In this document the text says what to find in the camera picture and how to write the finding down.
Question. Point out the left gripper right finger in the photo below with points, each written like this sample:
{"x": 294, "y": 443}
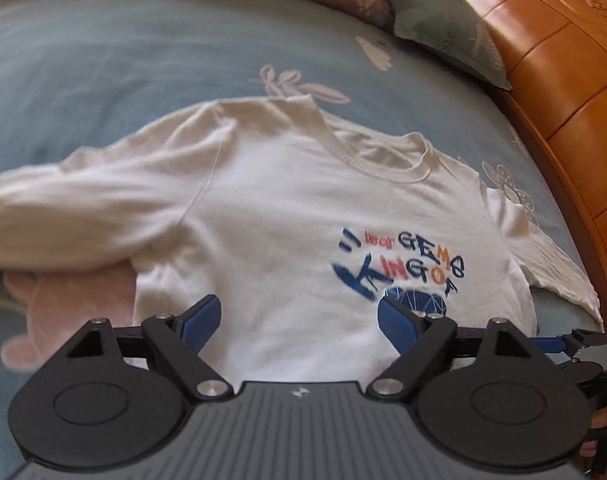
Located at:
{"x": 489, "y": 396}

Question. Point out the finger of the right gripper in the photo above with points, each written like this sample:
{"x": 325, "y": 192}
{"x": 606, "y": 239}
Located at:
{"x": 582, "y": 374}
{"x": 579, "y": 344}

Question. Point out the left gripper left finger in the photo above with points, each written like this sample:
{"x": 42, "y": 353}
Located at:
{"x": 111, "y": 395}

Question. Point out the white printed sweatshirt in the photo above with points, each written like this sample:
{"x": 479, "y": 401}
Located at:
{"x": 299, "y": 221}

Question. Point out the person's right hand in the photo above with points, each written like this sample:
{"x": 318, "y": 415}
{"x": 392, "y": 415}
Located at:
{"x": 598, "y": 423}

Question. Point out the orange wooden headboard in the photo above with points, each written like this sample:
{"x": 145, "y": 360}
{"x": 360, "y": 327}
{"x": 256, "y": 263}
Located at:
{"x": 555, "y": 53}

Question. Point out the grey-green pillow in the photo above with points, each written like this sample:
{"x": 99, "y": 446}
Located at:
{"x": 453, "y": 30}

